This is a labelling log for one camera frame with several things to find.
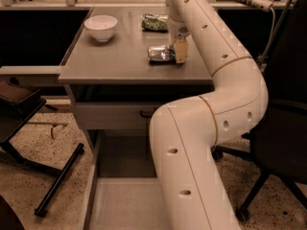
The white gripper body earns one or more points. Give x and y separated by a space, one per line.
177 30

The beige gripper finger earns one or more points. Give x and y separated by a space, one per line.
181 49

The crushed silver blue redbull can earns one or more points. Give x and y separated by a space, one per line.
162 53

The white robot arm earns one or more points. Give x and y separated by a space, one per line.
183 133

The crushed green can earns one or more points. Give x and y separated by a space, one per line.
154 22

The grey drawer cabinet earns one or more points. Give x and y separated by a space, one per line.
118 71

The open grey lower drawer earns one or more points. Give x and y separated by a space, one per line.
122 191

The white ceramic bowl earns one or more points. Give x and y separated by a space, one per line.
101 27

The black office chair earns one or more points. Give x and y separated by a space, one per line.
278 144

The brown box on stand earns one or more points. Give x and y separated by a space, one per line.
18 99

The closed drawer with black handle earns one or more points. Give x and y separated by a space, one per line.
113 115

